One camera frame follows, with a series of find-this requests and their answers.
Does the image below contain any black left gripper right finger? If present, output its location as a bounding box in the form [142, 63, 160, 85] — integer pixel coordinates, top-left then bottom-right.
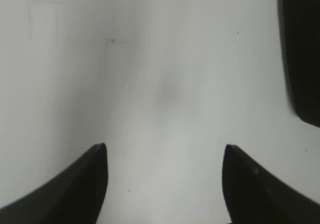
[222, 144, 320, 223]

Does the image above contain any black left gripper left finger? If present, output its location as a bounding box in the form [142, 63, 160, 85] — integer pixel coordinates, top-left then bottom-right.
[0, 143, 108, 223]

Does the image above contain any black canvas tote bag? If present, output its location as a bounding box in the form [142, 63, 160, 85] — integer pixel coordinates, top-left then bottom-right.
[277, 0, 320, 127]

